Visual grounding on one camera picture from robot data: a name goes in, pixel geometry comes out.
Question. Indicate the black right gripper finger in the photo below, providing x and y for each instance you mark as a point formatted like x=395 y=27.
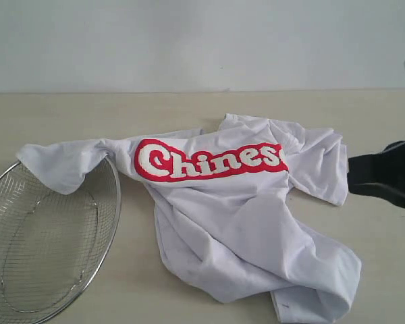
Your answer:
x=380 y=175

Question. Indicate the white t-shirt with red logo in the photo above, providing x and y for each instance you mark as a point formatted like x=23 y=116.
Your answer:
x=221 y=218

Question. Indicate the round wire mesh basket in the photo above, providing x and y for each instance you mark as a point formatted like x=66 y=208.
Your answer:
x=52 y=245

